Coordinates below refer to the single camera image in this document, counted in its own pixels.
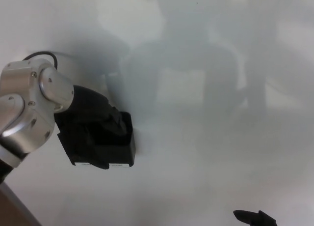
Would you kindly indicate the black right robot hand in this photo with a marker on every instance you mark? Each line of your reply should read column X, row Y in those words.
column 250, row 217

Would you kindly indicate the black magnetic marker holder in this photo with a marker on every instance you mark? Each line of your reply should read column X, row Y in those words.
column 121, row 153

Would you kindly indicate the white whiteboard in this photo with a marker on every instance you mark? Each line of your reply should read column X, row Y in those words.
column 208, row 113

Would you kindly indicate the grey whiteboard frame edge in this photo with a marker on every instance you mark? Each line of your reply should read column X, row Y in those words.
column 19, row 208

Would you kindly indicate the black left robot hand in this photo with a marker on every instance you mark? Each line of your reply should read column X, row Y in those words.
column 88, row 108

